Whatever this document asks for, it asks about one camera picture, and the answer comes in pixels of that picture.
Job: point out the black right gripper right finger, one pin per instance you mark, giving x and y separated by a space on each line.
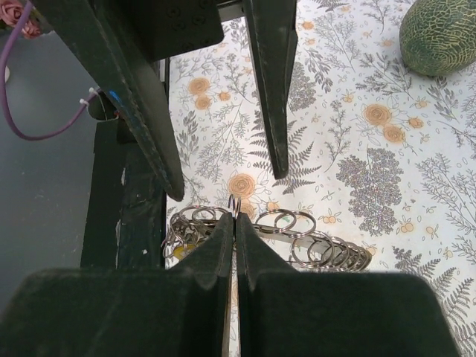
286 312

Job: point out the green textured ball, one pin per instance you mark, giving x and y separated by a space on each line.
437 38

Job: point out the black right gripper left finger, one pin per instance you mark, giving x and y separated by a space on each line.
181 311

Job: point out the metal ring disc key organizer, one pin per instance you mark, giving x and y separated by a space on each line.
309 248

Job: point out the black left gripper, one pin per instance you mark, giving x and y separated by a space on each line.
115 42

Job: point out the pink artificial roses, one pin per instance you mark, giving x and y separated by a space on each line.
11 12

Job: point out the floral patterned mat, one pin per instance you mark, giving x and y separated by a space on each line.
379 156

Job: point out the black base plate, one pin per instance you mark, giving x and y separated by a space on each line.
125 223

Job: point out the yellow key tag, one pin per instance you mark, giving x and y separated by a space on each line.
181 251

